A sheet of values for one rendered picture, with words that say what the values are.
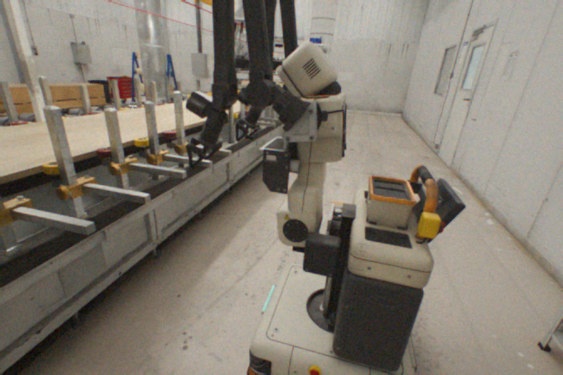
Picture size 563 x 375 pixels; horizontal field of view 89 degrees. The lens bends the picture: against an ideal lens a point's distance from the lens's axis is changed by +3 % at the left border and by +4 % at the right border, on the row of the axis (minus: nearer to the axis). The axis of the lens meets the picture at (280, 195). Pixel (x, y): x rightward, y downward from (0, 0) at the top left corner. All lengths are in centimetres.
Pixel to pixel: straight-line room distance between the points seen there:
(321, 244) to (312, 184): 23
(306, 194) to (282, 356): 65
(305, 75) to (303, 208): 46
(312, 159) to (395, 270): 46
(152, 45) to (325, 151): 601
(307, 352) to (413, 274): 55
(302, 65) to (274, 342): 105
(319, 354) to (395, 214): 63
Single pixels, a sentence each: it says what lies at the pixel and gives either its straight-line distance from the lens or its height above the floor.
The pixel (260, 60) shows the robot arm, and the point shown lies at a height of 132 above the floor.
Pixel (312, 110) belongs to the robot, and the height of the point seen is 120.
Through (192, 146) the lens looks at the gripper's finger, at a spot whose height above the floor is 106.
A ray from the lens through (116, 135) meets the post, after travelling 147.
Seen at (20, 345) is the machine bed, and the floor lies 16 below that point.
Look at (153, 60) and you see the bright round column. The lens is 681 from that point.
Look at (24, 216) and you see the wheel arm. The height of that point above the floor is 84.
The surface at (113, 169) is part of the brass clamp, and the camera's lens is 149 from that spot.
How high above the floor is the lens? 130
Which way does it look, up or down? 24 degrees down
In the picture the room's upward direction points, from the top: 4 degrees clockwise
